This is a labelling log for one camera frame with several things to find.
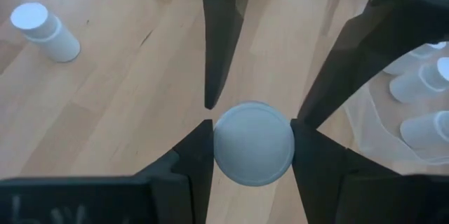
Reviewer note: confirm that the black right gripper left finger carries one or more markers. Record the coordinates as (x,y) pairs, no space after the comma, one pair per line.
(105,199)

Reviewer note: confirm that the clear plastic basket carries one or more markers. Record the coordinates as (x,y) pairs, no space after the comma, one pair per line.
(372,139)

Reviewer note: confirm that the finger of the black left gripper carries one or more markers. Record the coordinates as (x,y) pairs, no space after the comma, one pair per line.
(368,41)
(222,24)

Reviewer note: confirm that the white pill bottle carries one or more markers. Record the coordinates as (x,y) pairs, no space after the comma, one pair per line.
(254,143)
(410,87)
(52,41)
(407,64)
(421,131)

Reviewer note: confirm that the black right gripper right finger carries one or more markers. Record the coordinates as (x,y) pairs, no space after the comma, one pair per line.
(350,199)

